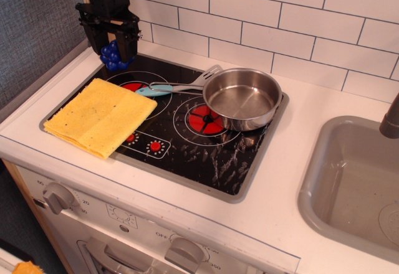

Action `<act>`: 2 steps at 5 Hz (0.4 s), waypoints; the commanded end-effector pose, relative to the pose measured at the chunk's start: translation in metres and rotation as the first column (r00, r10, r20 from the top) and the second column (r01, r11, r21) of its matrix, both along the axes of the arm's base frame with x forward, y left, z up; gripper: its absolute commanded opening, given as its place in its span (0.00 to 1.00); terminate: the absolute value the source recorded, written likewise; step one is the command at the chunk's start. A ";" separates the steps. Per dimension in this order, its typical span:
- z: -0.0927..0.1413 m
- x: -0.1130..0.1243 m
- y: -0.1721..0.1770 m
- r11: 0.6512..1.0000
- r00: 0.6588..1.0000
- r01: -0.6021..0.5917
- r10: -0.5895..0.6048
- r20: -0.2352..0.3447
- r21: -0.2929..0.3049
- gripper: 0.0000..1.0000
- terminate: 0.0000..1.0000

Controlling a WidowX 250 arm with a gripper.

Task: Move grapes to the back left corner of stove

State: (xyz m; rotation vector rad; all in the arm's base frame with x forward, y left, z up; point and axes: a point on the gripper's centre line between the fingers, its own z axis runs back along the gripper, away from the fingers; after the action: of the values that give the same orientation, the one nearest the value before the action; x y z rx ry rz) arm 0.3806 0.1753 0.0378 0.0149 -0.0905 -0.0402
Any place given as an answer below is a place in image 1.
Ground yellow folded cloth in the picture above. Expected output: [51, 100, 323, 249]
[44, 78, 157, 159]

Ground black toy stove top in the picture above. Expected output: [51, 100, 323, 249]
[39, 49, 290, 204]

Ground grey plastic sink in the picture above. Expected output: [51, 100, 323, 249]
[298, 116, 398, 263]

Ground white toy oven front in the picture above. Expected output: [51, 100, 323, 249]
[16, 167, 299, 273]

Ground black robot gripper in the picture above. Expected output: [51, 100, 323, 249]
[75, 0, 140, 62]

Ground grey spatula blue handle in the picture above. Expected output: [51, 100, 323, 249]
[135, 65, 223, 97]

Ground grey faucet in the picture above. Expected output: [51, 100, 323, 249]
[379, 94, 399, 139]

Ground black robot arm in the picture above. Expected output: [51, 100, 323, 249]
[75, 0, 141, 62]

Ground grey oven knob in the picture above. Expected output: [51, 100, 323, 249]
[43, 182, 75, 215]
[165, 237, 205, 273]

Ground orange object bottom left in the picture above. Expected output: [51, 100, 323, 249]
[12, 262, 44, 274]

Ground grey left oven knob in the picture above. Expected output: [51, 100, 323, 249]
[43, 182, 75, 215]

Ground grey right oven knob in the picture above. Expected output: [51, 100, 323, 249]
[165, 237, 205, 273]

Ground stainless steel pan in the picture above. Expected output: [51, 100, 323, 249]
[148, 67, 283, 132]

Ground blue toy grapes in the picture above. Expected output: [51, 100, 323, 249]
[100, 40, 135, 72]

